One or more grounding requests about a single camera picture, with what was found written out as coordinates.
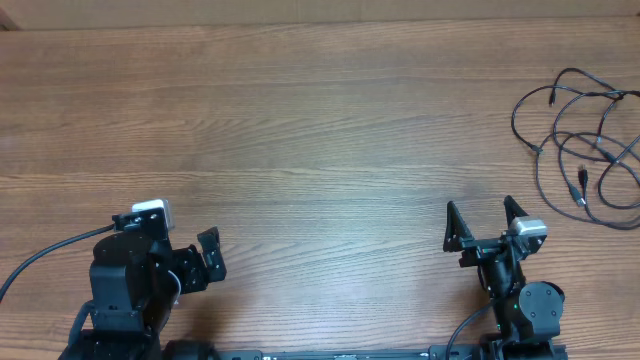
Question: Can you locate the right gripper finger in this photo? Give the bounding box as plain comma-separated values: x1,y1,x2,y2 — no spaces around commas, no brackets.
503,195,528,225
443,201,474,252

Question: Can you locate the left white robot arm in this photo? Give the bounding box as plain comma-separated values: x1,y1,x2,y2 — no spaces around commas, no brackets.
60,227,226,360

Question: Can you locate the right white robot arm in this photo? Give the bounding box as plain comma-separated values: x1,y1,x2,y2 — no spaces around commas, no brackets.
443,196,568,360

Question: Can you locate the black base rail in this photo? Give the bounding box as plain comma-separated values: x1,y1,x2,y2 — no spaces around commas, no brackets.
164,339,569,360

